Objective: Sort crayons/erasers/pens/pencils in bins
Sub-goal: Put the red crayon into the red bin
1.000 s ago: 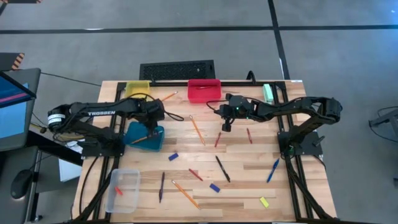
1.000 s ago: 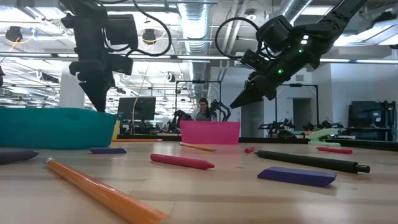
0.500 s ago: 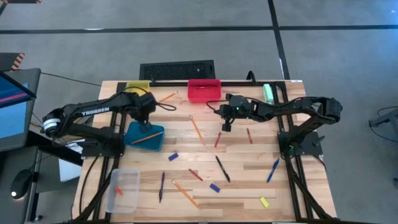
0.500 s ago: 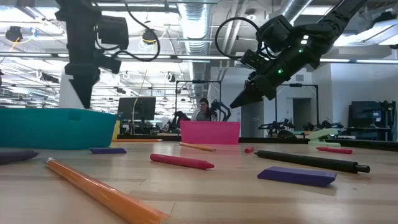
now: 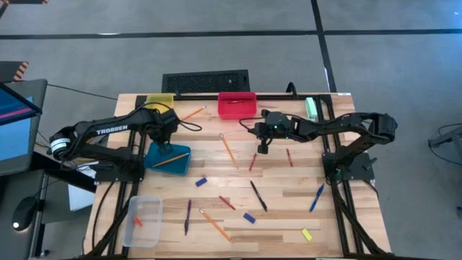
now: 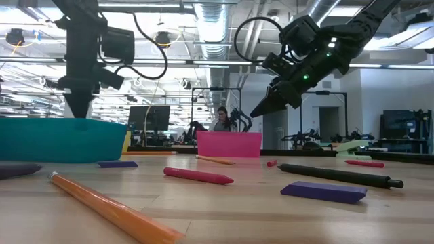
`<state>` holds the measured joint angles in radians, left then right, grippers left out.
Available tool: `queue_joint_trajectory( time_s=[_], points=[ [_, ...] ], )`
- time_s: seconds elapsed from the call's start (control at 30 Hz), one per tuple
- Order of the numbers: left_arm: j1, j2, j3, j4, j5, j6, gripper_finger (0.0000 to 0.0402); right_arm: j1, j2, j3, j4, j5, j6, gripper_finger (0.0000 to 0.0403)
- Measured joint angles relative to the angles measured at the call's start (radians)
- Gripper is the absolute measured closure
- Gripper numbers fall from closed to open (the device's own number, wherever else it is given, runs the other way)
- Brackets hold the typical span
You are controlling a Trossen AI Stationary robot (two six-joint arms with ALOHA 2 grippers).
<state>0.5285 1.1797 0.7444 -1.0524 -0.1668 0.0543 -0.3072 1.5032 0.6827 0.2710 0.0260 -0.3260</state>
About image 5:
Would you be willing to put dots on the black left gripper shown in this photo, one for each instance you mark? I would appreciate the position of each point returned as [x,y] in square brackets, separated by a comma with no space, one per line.
[162,124]

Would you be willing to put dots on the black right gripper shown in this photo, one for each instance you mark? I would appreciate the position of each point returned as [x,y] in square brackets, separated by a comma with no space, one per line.
[269,130]

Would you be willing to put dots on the orange pencil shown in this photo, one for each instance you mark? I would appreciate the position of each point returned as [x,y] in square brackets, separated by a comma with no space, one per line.
[195,112]
[215,225]
[171,159]
[229,150]

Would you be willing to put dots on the teal plastic bin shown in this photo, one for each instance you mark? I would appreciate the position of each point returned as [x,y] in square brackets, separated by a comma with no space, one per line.
[177,166]

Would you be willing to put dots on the red crayon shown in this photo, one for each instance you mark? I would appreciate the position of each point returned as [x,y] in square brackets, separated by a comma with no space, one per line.
[289,157]
[227,202]
[236,102]
[252,161]

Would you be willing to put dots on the blue eraser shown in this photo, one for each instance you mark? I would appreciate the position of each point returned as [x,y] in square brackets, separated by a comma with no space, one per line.
[201,182]
[249,217]

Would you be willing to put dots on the black pen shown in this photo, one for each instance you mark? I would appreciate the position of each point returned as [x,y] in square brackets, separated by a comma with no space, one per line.
[258,195]

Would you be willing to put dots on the purple pen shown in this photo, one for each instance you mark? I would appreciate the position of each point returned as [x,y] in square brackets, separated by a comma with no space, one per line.
[187,217]

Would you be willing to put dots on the orange eraser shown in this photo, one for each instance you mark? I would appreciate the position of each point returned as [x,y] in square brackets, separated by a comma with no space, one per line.
[137,221]

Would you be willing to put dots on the blue pen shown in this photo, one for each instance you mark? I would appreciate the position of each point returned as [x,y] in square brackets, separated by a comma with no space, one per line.
[316,198]

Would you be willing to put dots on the yellow eraser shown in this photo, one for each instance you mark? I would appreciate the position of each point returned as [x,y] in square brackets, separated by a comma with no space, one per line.
[307,234]

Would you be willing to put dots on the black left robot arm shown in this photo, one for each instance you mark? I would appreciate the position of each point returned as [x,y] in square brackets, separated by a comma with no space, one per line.
[112,130]

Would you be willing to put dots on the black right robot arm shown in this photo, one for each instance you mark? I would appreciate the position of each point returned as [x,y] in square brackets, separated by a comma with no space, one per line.
[343,124]

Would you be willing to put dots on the red plastic bin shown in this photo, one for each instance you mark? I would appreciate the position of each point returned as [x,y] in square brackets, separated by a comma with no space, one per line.
[236,112]

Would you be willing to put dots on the yellow plastic bin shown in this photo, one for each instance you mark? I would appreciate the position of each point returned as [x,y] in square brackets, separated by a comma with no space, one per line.
[159,99]

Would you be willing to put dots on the mint green stapler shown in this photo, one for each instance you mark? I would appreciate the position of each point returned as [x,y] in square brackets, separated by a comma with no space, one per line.
[310,106]

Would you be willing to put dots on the black floor vent grate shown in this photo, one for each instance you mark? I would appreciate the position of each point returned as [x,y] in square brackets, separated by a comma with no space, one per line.
[205,81]

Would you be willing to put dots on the clear plastic bin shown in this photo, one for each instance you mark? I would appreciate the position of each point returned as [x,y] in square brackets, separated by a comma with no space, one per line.
[148,231]

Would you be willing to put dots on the white paper sheet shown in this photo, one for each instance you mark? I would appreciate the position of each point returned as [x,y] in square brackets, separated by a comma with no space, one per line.
[79,198]

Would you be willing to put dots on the laptop with blue screen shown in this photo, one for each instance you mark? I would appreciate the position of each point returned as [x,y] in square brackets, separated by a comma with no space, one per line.
[14,141]

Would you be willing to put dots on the black computer mouse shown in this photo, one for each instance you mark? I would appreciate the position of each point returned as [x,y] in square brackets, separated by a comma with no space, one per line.
[25,213]

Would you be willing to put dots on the grey side desk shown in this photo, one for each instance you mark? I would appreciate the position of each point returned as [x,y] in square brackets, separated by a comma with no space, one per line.
[7,187]

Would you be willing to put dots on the black panel with hazard stripes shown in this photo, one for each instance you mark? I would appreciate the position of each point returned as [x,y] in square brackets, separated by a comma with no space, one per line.
[9,70]

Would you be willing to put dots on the black aluminium table frame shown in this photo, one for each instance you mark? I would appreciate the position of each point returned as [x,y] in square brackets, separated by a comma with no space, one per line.
[202,97]

